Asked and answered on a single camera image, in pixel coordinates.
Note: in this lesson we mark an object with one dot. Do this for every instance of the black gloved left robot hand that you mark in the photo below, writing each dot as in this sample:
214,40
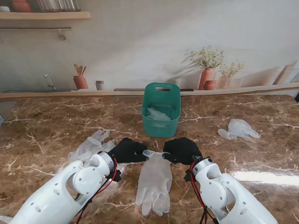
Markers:
126,149

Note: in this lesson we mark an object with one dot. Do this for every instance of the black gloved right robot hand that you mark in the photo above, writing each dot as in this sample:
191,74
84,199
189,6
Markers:
184,150

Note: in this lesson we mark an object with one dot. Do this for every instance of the green plastic basket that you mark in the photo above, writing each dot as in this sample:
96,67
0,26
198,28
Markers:
161,133

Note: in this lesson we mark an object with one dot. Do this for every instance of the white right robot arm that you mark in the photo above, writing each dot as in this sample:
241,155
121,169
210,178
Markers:
224,193

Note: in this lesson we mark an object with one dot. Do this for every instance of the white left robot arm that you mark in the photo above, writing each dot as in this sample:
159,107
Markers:
58,196

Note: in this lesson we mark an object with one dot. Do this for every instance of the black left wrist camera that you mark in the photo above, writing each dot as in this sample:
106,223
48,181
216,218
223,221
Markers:
118,175

